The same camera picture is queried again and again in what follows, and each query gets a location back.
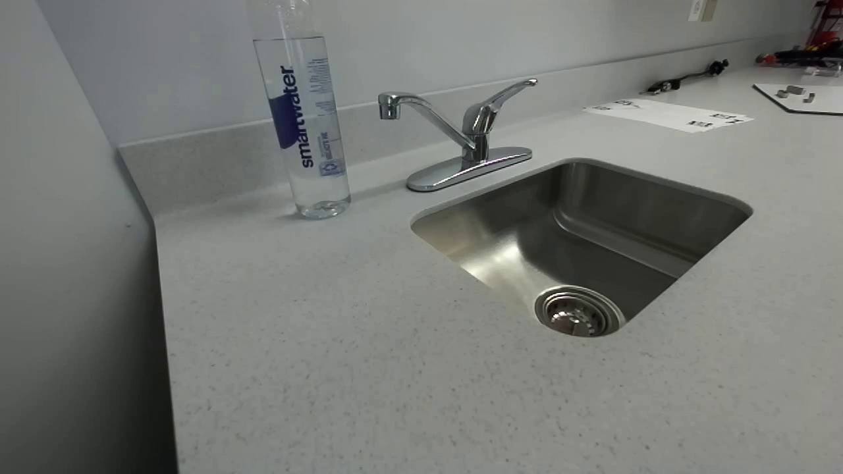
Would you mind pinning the white board with parts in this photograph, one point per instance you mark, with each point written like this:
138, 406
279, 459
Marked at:
807, 98

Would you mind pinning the clear smartwater bottle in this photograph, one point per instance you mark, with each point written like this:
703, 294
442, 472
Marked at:
306, 133

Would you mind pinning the red equipment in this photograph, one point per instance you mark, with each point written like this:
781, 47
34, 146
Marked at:
825, 27

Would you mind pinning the white paper with markers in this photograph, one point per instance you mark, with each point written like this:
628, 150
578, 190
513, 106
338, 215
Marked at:
673, 113

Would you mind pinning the white wall outlet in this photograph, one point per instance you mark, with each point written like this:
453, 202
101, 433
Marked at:
703, 7

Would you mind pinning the chrome tap base plate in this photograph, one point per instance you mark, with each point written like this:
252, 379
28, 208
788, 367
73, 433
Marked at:
464, 169

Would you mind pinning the chrome tap spout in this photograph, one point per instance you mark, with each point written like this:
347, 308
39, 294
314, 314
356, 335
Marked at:
430, 113

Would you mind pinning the stainless steel sink basin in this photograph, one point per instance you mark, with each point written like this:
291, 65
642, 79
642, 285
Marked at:
615, 226

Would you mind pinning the steel sink drain strainer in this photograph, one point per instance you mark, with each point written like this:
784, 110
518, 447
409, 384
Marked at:
578, 312

